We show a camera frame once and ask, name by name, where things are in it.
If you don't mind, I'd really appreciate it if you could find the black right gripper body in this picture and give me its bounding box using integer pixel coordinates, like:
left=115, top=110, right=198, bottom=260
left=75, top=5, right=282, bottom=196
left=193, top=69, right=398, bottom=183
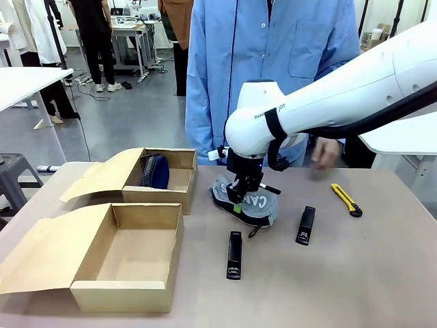
left=226, top=148, right=266, bottom=192

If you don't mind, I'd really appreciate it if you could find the grey canvas pouch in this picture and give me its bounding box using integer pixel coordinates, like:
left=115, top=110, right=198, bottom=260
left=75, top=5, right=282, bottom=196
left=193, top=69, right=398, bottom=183
left=208, top=174, right=279, bottom=229

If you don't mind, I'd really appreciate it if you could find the black stapler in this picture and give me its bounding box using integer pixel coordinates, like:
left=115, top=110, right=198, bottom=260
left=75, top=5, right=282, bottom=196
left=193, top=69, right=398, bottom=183
left=225, top=230, right=243, bottom=281
left=295, top=206, right=317, bottom=246

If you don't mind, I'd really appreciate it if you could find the small cardboard box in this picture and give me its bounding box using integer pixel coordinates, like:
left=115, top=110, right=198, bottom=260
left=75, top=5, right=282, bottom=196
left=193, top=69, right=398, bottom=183
left=59, top=147, right=199, bottom=215

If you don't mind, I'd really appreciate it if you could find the yellow utility knife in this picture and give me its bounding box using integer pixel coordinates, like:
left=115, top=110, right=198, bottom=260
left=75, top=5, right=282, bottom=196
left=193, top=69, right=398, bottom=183
left=330, top=183, right=363, bottom=219

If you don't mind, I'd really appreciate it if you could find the large cardboard box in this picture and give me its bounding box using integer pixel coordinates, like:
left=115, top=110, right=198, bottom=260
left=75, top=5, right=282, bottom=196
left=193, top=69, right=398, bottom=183
left=0, top=203, right=185, bottom=314

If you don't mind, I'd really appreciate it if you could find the open cardboard box on shelf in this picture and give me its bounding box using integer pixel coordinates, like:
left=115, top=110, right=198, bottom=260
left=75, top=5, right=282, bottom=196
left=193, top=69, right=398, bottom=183
left=361, top=23, right=392, bottom=49

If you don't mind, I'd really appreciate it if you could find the person's left hand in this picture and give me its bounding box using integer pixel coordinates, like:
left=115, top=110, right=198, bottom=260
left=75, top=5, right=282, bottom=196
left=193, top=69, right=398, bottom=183
left=311, top=135, right=343, bottom=171

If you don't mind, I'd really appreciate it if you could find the navy blue pencil case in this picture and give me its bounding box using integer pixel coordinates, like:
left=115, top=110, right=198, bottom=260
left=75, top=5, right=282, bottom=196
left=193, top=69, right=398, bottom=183
left=139, top=153, right=171, bottom=190

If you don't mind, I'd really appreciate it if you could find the person in blue shirt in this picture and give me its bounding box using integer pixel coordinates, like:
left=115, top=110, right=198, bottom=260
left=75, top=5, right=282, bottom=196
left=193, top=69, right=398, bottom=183
left=185, top=0, right=362, bottom=168

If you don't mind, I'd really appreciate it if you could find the person in orange-brown jacket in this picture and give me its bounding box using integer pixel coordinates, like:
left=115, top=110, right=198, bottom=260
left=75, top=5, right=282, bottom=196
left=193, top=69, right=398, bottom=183
left=158, top=0, right=195, bottom=97

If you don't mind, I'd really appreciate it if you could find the white table with angled corner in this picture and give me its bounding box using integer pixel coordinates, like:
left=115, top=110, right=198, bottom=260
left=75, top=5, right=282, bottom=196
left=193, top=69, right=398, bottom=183
left=358, top=111, right=437, bottom=206

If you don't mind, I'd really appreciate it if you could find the background work desk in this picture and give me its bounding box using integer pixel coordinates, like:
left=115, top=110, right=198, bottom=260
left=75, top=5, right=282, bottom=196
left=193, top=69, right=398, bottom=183
left=61, top=18, right=161, bottom=83

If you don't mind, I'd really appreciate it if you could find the person in black clothes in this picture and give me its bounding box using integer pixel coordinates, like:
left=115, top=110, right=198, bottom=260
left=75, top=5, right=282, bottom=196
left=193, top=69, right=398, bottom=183
left=68, top=0, right=122, bottom=93

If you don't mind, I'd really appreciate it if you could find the black tripod pole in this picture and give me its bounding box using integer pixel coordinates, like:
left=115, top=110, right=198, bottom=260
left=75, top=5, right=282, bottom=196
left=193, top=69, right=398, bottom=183
left=44, top=0, right=69, bottom=71
left=389, top=0, right=404, bottom=38

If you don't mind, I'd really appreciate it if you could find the grey metal stool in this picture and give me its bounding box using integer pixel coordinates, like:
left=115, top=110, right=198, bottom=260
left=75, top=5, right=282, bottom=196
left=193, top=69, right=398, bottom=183
left=0, top=152, right=44, bottom=213

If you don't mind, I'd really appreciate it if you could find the white table with round corner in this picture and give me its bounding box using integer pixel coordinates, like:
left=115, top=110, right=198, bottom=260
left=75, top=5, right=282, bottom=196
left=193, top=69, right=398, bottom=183
left=0, top=67, right=74, bottom=165

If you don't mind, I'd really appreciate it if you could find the person in white coat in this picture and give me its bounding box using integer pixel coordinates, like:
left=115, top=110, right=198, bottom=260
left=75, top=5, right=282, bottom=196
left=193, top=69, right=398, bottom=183
left=0, top=0, right=81, bottom=124

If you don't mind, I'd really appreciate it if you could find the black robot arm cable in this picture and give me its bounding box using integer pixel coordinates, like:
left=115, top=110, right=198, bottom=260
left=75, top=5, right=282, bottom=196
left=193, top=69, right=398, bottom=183
left=264, top=81, right=437, bottom=172

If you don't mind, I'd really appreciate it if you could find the floor cable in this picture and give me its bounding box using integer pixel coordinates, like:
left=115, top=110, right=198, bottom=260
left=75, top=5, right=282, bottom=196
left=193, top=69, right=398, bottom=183
left=75, top=77, right=112, bottom=102

